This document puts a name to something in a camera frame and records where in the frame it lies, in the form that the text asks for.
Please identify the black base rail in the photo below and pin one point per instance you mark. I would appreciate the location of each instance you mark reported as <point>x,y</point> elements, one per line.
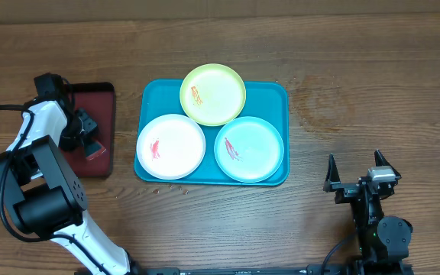
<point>312,269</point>

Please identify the light blue plate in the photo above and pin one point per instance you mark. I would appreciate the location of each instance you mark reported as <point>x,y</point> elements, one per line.
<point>249,149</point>

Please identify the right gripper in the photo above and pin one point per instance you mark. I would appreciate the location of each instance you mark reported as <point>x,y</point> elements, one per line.
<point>343,191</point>

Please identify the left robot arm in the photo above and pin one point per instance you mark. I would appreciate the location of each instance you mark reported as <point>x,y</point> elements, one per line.
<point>41,198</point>

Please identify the teal plastic tray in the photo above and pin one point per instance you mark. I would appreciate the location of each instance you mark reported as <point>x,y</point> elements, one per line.
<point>266,100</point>

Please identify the yellow-green plate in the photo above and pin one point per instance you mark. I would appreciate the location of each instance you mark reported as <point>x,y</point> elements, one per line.
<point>212,94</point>

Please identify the white plate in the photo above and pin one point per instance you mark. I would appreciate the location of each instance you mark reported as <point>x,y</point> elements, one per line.
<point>170,147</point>

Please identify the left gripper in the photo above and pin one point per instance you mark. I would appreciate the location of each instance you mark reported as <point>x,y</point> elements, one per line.
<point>88,125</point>

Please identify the dark red black-rimmed tray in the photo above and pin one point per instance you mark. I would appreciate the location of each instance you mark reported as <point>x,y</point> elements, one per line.
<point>98,100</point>

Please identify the red and green sponge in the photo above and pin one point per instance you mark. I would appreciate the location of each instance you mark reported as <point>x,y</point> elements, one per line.
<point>93,149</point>

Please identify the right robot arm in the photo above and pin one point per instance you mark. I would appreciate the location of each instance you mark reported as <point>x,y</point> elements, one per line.
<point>383,240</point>

